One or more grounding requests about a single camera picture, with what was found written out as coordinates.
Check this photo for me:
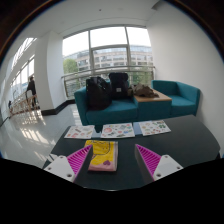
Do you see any light blue paper sheet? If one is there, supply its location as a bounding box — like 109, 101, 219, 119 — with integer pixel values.
91, 129, 103, 139
132, 121, 144, 136

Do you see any sticker sheet with red items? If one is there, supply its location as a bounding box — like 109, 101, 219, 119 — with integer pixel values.
64, 125, 96, 140

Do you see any large black backpack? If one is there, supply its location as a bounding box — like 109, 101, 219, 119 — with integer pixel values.
85, 75, 113, 111

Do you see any sticker sheet with green items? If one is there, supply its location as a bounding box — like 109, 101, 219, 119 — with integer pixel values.
138, 119, 172, 137

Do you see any wooden sofa side table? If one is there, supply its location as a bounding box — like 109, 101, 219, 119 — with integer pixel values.
133, 90, 173, 103

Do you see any brown jacket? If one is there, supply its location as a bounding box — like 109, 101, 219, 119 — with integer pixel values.
128, 83, 160, 99

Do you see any teal sofa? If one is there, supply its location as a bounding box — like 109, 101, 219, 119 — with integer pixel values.
73, 79, 202, 127

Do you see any sticker sheet with pink circle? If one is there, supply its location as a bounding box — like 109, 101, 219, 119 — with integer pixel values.
100, 122, 136, 139

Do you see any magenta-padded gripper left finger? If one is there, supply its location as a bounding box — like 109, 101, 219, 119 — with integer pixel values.
43, 144, 93, 183

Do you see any wooden balustrade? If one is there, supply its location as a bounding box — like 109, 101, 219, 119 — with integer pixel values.
8, 94, 38, 116

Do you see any small black backpack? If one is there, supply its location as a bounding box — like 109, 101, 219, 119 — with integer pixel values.
108, 72, 130, 100

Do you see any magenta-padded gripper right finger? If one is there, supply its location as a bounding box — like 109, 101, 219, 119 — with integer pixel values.
134, 143, 185, 185

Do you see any yellow cartoon print towel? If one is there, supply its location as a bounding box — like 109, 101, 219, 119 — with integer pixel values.
84, 139, 119, 173

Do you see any metal window railing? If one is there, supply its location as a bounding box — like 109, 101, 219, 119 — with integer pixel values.
60, 65, 156, 98

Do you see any person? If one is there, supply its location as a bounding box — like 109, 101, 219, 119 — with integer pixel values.
25, 75, 38, 108

